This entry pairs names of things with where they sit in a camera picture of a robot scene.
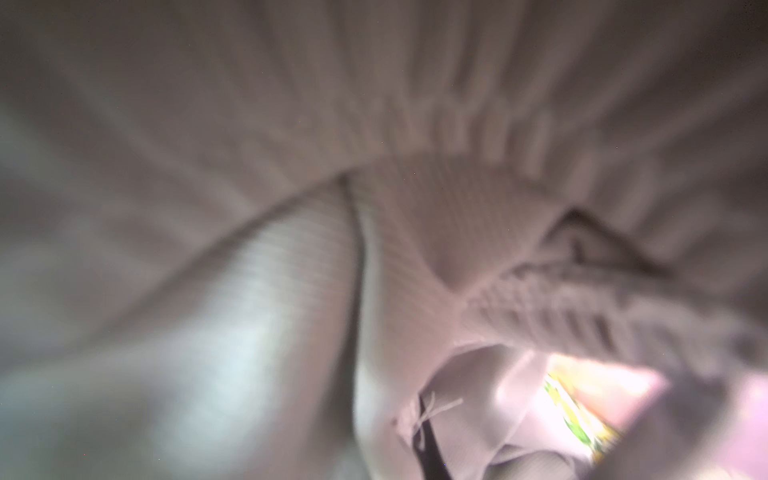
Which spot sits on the light grey ribbed cloth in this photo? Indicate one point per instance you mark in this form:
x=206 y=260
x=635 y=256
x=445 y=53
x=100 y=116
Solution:
x=343 y=239

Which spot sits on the lemon print floral cloth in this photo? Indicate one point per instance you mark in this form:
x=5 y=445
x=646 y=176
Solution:
x=573 y=385

